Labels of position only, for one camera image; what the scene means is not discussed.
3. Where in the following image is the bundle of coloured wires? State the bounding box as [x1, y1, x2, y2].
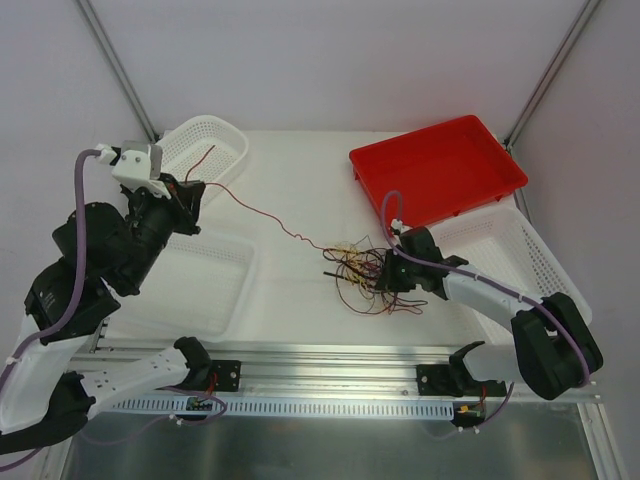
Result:
[321, 233, 430, 318]

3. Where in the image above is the red wire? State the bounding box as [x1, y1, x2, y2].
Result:
[182, 144, 331, 251]

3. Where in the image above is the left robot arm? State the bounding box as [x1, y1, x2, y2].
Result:
[1, 174, 212, 454]

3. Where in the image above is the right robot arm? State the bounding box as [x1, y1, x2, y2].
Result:
[376, 227, 604, 400]

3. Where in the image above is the white perforated basket far left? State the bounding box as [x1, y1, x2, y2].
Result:
[156, 115, 249, 186]

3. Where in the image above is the white perforated basket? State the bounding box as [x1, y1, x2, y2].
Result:
[423, 205, 593, 346]
[106, 232, 258, 343]
[156, 115, 249, 186]

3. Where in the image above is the white perforated basket near left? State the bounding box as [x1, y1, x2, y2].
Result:
[106, 232, 258, 343]

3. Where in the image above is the white perforated basket right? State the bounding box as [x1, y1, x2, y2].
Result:
[423, 205, 593, 346]

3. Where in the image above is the red plastic tray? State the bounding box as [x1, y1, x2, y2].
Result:
[349, 115, 528, 226]

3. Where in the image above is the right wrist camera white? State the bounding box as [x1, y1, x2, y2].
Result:
[390, 219, 411, 236]

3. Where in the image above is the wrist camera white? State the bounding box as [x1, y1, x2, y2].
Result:
[96, 141, 169, 198]
[390, 219, 411, 236]

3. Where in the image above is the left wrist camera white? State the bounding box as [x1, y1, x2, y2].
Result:
[96, 141, 169, 198]

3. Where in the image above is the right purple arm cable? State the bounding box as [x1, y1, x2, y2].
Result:
[382, 189, 594, 389]

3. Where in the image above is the left frame post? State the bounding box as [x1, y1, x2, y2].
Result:
[73, 0, 160, 142]

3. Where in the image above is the frame post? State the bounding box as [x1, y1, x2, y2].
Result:
[503, 0, 603, 153]
[73, 0, 160, 142]

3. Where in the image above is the aluminium mounting rail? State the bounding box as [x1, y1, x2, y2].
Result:
[70, 339, 603, 404]

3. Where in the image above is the white slotted cable duct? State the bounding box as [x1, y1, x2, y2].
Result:
[112, 394, 454, 421]

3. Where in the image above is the right frame post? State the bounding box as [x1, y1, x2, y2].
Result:
[503, 0, 603, 153]

